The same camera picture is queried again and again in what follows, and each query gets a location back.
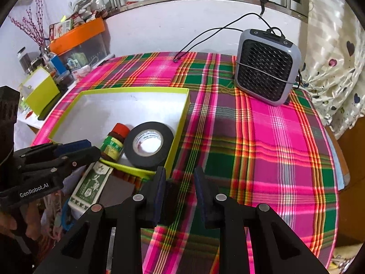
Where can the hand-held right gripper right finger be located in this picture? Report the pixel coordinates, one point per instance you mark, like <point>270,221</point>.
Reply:
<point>199,194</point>

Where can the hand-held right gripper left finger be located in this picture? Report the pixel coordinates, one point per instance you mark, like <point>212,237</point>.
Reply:
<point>160,194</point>

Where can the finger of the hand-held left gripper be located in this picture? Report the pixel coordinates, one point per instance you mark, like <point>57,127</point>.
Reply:
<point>85,155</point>
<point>74,146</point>

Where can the green and white box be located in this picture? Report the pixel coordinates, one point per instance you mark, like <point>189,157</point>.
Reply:
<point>91,185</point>

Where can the long dark brown box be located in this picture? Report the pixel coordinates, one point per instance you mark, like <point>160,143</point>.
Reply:
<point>117,189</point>

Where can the yellow-green cardboard tray box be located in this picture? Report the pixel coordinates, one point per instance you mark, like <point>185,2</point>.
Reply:
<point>119,105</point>

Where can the grey desktop fan heater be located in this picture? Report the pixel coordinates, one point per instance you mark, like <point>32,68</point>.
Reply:
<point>265,65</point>

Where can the person's left hand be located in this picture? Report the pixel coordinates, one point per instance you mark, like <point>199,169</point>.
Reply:
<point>8,224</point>

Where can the brown bottle green label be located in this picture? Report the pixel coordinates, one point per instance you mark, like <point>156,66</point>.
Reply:
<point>112,147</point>

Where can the black tape roll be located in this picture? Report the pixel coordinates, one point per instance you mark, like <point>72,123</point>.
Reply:
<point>134,139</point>

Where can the small lime green box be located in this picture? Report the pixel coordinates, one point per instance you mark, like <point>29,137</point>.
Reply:
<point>42,97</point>

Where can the dark plastic jar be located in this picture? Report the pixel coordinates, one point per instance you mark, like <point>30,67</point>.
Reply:
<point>65,80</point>

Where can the pink green plaid tablecloth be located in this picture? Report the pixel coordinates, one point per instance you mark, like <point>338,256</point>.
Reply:
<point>256,148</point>

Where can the blue and white carton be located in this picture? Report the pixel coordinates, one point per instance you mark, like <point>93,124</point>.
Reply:
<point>58,65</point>

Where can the round blue white sticker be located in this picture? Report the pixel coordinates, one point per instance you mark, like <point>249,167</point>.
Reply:
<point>71,63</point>

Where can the clear storage bin orange lid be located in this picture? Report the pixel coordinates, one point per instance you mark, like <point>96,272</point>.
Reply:
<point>79,34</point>

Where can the pink flower branches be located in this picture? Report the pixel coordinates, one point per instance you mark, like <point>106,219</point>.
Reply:
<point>36,28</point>

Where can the white gloves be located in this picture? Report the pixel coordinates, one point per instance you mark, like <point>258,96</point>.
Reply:
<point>82,4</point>

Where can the wooden cabinet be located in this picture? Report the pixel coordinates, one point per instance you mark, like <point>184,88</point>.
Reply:
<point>353,191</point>

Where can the heart print curtain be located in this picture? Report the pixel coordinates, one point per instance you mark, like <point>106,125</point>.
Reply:
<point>333,62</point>

